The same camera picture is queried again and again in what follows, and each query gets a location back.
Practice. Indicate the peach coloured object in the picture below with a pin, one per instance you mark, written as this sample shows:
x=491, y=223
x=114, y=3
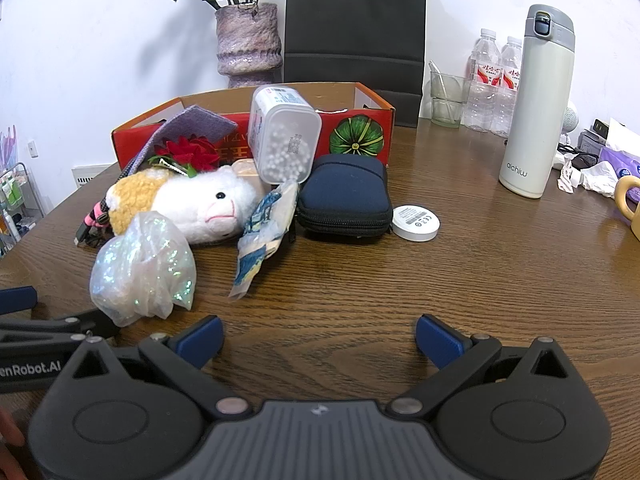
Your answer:
x=246, y=170

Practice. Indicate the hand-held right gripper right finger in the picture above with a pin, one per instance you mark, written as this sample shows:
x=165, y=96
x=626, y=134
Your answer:
x=440, y=342

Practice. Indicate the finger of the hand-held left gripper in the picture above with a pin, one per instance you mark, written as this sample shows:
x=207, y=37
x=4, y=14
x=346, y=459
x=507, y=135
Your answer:
x=17, y=299
x=95, y=322

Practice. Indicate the iridescent plastic bag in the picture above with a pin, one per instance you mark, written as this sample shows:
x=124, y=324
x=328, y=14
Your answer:
x=140, y=270

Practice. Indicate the yellow mug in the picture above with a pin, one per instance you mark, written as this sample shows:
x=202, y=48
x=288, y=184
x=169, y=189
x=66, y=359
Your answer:
x=631, y=200

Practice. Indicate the red cardboard box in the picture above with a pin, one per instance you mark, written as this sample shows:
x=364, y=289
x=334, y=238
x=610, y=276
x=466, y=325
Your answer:
x=365, y=132

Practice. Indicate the white thermos bottle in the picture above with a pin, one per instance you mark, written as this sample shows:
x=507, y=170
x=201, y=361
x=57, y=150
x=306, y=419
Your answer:
x=537, y=110

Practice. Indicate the crumpled white tissue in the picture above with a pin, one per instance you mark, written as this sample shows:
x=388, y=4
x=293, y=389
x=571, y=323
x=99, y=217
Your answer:
x=595, y=177

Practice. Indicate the white paper sheet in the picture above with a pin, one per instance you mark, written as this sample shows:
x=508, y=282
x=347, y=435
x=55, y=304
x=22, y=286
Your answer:
x=622, y=135

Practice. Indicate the glass cup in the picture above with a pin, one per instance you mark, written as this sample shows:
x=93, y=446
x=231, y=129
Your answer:
x=446, y=102

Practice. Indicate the person's left hand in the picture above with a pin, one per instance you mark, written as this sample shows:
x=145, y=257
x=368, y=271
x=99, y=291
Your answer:
x=10, y=430

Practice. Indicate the clear straw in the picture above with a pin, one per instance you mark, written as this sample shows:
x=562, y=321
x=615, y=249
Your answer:
x=440, y=80

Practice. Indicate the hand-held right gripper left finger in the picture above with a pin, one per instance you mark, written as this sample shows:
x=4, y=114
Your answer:
x=200, y=341

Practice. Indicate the black charger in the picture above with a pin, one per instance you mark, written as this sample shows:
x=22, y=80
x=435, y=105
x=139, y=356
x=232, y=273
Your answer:
x=600, y=128

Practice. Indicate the purple tissue pack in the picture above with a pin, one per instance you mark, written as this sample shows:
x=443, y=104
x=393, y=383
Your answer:
x=625, y=162

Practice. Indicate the white round disc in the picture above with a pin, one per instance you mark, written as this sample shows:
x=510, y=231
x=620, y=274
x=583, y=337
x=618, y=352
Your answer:
x=415, y=222

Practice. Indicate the white wall outlet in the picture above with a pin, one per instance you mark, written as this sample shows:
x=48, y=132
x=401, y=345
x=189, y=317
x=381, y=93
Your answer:
x=33, y=148

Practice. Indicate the white wall vent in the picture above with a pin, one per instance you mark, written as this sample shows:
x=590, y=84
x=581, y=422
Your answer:
x=92, y=175

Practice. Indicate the white round device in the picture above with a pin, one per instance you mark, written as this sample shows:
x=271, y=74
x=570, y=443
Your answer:
x=571, y=120

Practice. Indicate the clear container of white beads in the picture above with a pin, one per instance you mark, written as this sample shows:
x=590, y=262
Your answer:
x=285, y=145

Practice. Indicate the wooden desktop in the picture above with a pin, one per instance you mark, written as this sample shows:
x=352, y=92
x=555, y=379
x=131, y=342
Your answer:
x=350, y=270

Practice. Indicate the blue patterned packet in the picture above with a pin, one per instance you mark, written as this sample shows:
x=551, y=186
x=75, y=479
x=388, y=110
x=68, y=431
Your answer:
x=260, y=230

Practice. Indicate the white and yellow plush toy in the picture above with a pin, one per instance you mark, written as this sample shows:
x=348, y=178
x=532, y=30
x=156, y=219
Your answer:
x=200, y=200

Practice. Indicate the red fabric flower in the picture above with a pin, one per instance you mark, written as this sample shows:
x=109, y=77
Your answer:
x=192, y=152

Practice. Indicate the navy zip pouch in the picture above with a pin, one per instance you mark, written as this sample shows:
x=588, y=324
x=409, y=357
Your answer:
x=345, y=190

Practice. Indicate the purple knitted cloth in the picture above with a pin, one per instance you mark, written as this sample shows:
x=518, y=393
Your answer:
x=200, y=122

